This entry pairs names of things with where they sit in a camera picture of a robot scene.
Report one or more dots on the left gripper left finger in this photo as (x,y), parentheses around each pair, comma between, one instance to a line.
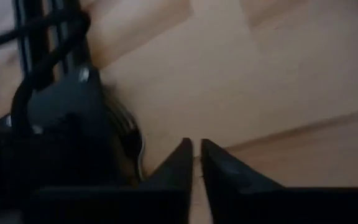
(176,174)

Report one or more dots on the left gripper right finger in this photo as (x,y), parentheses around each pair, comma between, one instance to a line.
(225,174)

